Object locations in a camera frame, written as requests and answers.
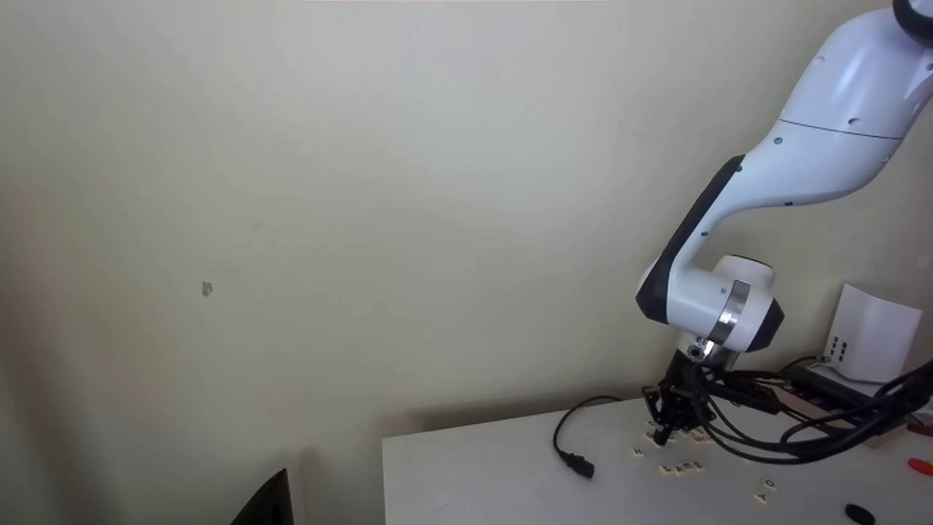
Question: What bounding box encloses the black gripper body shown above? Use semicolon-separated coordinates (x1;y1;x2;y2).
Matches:
650;353;721;421

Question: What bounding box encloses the flat game board box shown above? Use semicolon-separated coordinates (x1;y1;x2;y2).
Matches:
760;373;913;452

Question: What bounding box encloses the white box speaker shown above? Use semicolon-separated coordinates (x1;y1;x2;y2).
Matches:
829;280;924;385

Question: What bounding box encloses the black chair back corner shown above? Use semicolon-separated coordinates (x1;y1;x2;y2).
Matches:
230;468;298;525

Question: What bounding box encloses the black power cable with plug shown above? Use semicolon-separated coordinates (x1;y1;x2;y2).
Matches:
552;392;623;481

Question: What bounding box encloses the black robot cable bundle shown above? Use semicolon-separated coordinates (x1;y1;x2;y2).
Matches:
638;360;933;465

